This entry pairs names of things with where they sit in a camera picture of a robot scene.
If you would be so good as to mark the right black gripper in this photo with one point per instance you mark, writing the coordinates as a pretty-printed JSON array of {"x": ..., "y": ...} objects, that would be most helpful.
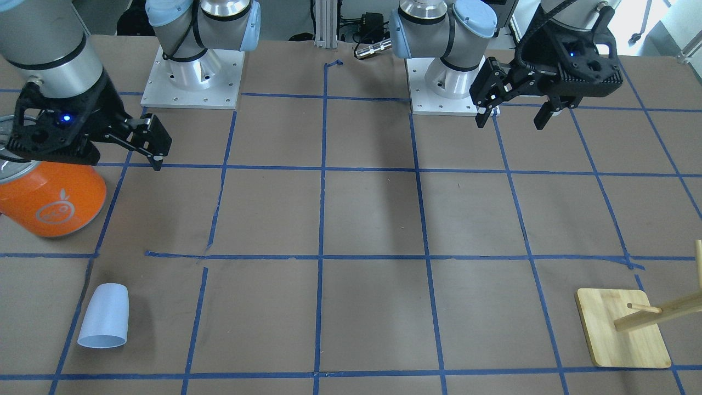
[{"x": 105, "y": 107}]

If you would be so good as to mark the wooden cup tree stand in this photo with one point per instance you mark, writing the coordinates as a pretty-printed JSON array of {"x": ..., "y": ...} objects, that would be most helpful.
[{"x": 621, "y": 326}]

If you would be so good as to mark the aluminium frame post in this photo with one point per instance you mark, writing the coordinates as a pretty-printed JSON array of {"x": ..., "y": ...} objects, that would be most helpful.
[{"x": 326, "y": 14}]

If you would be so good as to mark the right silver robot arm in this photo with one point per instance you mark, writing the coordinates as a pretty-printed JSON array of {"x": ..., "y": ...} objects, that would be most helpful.
[{"x": 47, "y": 40}]

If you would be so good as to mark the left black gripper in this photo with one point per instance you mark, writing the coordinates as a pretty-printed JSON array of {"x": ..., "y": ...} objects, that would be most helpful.
[{"x": 533, "y": 56}]

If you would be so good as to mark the orange can-shaped container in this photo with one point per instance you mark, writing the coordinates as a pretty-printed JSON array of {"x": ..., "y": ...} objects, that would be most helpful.
[{"x": 49, "y": 199}]

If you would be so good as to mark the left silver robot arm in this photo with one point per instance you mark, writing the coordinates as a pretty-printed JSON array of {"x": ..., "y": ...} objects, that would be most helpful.
[{"x": 457, "y": 33}]

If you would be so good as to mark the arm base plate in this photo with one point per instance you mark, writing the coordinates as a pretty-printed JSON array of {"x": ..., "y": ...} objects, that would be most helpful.
[
  {"x": 436, "y": 89},
  {"x": 210, "y": 82}
]

